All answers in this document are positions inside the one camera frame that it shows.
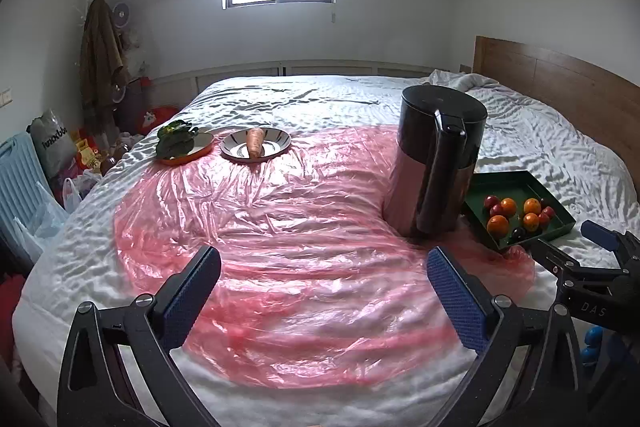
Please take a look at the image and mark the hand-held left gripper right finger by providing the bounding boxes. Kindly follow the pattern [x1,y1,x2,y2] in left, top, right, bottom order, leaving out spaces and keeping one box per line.
[426,246,583,427]

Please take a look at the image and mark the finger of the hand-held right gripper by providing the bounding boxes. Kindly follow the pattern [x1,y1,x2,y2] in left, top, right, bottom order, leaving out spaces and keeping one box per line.
[530,238,631,293]
[580,219,640,268]

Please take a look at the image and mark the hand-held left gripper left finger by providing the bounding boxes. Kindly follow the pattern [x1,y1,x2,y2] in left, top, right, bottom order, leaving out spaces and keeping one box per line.
[56,245,222,427]

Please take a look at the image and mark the green tray box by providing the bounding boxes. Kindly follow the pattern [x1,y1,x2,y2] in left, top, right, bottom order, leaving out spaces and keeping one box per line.
[461,170,577,254]

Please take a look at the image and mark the blue rounded object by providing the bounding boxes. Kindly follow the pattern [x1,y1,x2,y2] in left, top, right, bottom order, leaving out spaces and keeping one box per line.
[580,326,606,365]

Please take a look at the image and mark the pink plastic sheet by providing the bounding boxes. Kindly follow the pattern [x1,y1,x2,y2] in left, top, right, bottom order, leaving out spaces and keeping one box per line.
[114,125,537,390]

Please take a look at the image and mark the orange oval plate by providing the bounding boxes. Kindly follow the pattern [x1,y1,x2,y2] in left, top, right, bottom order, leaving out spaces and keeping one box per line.
[159,132,216,166]

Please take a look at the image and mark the green leafy vegetable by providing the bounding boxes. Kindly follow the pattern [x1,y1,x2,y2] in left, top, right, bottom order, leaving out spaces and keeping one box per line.
[156,121,200,158]

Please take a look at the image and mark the wooden headboard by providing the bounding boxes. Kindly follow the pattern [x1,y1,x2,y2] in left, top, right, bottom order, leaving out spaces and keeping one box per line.
[472,35,640,178]

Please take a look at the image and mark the carrot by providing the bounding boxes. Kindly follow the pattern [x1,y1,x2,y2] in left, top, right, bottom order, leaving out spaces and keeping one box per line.
[246,128,266,159]

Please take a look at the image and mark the translucent white plastic bag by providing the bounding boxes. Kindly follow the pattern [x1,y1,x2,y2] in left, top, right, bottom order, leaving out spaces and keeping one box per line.
[12,181,71,260]

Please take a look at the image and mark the striped ceramic plate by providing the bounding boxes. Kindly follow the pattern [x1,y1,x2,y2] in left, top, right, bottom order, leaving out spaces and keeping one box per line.
[220,128,292,162]

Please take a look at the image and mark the yellow and red packets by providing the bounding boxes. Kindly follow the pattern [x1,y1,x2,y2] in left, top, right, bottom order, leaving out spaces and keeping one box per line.
[70,129,108,172]

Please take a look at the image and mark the red bag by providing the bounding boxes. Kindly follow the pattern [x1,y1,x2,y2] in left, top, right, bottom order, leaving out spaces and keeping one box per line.
[141,106,178,132]

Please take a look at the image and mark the dark purple cabinet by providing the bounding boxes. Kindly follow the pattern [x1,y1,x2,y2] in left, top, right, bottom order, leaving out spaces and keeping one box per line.
[117,77,151,132]

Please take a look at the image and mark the crumpled white cloth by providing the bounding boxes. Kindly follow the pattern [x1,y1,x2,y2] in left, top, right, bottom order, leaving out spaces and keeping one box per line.
[417,68,501,90]

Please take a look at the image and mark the grey printed bag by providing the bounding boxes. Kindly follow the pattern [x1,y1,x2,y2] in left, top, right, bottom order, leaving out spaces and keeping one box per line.
[30,109,78,178]

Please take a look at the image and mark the light blue suitcase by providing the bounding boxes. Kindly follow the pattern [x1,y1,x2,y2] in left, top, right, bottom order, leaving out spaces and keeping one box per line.
[0,132,56,248]

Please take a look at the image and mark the clear plastic bag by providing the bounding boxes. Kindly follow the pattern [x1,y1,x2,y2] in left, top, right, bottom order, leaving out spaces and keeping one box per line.
[122,29,151,78]

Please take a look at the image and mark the brown coat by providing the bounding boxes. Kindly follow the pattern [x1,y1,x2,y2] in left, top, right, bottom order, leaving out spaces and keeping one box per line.
[80,0,126,122]

